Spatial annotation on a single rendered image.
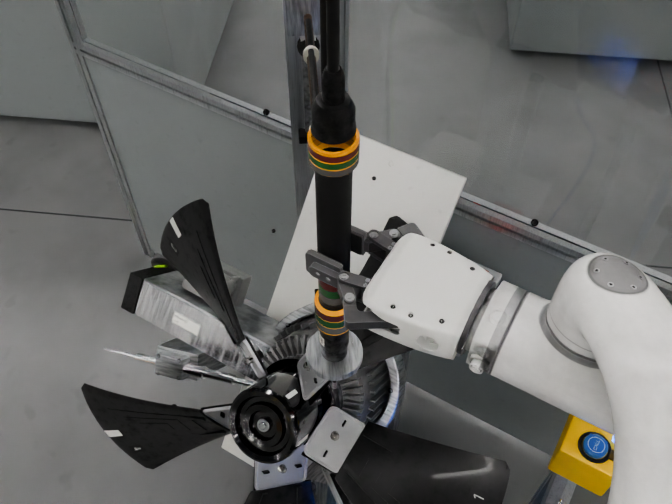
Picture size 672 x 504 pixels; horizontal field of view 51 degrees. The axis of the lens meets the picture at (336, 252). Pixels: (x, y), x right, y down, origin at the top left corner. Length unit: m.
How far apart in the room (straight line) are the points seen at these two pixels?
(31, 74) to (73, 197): 0.56
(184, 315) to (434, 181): 0.51
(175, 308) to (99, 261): 1.61
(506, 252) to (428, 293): 1.06
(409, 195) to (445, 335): 0.60
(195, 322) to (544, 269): 0.82
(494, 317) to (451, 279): 0.06
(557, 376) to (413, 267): 0.16
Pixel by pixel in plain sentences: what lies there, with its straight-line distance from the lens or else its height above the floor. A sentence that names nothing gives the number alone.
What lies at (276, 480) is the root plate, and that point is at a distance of 1.18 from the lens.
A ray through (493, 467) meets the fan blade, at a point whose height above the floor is 1.19.
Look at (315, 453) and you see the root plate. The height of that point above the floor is 1.19.
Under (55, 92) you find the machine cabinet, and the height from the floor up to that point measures 0.22.
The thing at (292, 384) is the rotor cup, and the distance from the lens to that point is 1.09.
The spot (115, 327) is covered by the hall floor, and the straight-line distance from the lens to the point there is 2.71.
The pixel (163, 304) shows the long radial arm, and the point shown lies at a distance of 1.33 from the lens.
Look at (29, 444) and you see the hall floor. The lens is 2.59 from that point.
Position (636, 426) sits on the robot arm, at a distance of 0.54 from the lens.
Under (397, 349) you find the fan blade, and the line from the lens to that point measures 0.97.
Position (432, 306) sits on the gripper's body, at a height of 1.68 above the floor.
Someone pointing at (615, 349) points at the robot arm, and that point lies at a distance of 0.55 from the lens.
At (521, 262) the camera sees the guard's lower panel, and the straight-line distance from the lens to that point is 1.71.
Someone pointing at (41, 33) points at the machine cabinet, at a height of 0.52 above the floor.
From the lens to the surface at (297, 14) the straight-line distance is 1.20.
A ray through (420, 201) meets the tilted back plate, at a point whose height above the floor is 1.31.
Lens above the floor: 2.21
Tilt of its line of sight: 52 degrees down
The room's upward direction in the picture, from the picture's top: straight up
